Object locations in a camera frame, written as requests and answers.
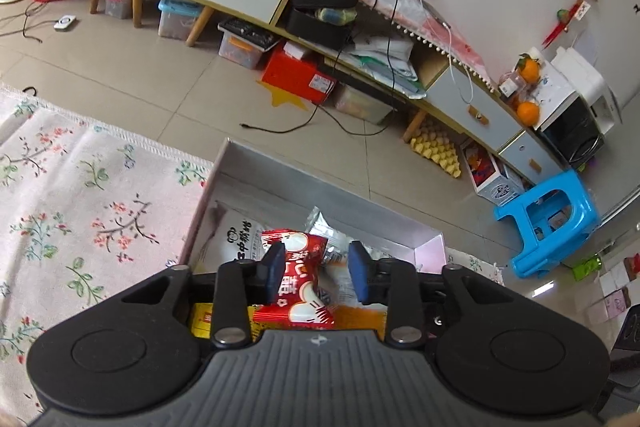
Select stack of papers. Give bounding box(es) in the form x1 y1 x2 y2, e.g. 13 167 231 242
344 29 426 100

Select white charging cable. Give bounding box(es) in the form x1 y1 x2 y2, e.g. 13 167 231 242
417 0 476 106

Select black floor cable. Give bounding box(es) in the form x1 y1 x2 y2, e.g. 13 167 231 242
0 0 57 44

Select red cardboard box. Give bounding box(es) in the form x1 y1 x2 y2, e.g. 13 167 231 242
261 42 339 106

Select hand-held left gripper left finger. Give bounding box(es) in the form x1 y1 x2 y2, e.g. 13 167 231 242
75 241 286 349

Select white microwave oven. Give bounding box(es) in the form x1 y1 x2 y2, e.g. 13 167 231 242
531 57 624 172

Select white foam box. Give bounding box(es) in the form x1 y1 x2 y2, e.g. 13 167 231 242
550 47 609 88

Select blue lidded storage box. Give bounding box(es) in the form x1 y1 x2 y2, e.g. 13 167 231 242
157 0 204 42

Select silver snack packet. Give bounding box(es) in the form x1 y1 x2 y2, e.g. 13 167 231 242
304 206 351 266

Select blue plastic stool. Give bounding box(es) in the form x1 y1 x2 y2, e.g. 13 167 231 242
493 170 601 279

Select white carton with blue print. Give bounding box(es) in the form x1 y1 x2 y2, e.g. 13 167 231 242
462 142 526 207

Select white printed snack packet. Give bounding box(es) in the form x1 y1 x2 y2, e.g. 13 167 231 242
192 202 273 278

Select floral printed mat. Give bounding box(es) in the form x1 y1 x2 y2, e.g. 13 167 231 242
0 84 503 427

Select small clear storage box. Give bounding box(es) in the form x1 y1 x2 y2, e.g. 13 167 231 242
102 0 135 20

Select yellow snack packet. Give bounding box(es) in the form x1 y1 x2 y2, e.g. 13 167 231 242
190 302 263 342

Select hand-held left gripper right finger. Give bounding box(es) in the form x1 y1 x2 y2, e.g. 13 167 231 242
348 240 556 349

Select yellow egg tray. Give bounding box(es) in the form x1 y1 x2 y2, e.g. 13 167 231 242
409 119 464 180

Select orange fruit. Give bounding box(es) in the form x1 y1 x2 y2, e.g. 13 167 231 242
516 101 541 126
517 56 541 83

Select yellow star floor sticker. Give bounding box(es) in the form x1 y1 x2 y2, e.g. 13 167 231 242
257 79 311 113

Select white packet with orange end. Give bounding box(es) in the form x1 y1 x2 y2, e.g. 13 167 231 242
317 252 418 339

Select dark grey box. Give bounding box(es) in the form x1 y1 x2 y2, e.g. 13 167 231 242
607 312 640 389

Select black storage box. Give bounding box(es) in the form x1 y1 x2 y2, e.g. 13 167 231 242
285 0 359 49

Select red white snack packet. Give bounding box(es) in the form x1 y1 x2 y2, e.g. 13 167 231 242
252 229 336 332

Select pink cardboard box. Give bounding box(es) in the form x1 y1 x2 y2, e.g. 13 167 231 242
177 137 446 343

